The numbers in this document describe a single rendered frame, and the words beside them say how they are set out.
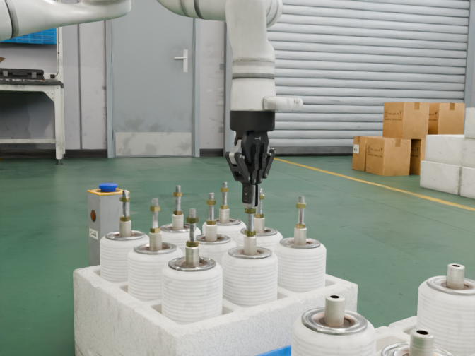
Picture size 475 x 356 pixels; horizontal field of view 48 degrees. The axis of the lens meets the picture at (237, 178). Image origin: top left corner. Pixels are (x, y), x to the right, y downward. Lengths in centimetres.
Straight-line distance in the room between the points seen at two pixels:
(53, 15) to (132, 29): 493
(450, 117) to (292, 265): 392
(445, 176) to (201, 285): 297
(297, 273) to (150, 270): 26
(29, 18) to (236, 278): 55
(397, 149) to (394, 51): 251
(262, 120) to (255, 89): 5
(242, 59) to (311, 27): 551
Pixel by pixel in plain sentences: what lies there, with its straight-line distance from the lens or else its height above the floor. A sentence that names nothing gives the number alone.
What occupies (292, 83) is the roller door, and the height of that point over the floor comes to 83.
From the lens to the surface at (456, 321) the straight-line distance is 79.
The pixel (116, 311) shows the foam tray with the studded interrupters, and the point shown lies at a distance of 94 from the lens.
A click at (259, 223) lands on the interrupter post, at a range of 106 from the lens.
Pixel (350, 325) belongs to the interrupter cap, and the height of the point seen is 25.
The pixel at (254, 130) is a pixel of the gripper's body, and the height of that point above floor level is 46.
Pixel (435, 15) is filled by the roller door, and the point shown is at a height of 170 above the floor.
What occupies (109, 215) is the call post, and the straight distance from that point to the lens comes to 118.
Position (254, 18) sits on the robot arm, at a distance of 85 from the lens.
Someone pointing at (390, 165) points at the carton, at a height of 8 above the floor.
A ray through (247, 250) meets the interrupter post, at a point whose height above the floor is 26.
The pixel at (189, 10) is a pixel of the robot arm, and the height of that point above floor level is 66.
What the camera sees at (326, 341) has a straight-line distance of 61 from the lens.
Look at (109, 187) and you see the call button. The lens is 119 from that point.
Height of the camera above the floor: 49
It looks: 7 degrees down
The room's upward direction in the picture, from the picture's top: 1 degrees clockwise
